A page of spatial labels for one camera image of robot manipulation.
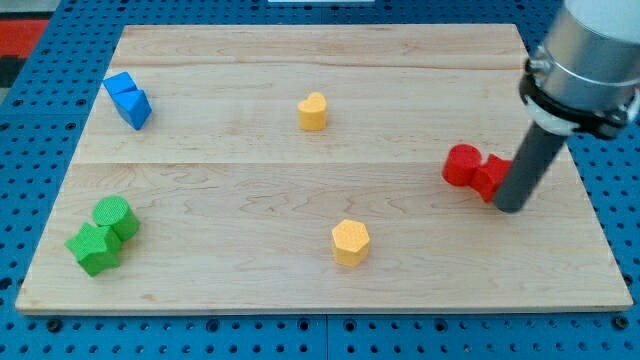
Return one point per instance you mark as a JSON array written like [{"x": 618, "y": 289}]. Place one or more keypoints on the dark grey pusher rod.
[{"x": 535, "y": 154}]

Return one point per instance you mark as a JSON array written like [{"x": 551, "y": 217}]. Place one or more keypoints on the red cylinder block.
[{"x": 461, "y": 164}]

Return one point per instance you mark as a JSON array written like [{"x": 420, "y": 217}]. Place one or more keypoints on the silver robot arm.
[{"x": 583, "y": 78}]

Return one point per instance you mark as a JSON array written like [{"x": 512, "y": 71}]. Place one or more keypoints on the green star block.
[{"x": 95, "y": 248}]

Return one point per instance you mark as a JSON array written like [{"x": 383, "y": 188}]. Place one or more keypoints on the yellow hexagon block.
[{"x": 350, "y": 242}]

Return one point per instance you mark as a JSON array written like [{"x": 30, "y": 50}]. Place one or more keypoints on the light wooden board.
[{"x": 236, "y": 202}]

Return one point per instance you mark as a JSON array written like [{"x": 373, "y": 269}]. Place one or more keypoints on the yellow heart block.
[{"x": 312, "y": 112}]

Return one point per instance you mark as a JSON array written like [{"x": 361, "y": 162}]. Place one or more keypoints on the blue triangle block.
[{"x": 133, "y": 107}]

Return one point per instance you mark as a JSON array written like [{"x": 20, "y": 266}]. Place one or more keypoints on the blue cube block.
[{"x": 119, "y": 83}]

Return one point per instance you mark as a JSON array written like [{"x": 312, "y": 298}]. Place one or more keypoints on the green cylinder block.
[{"x": 116, "y": 213}]

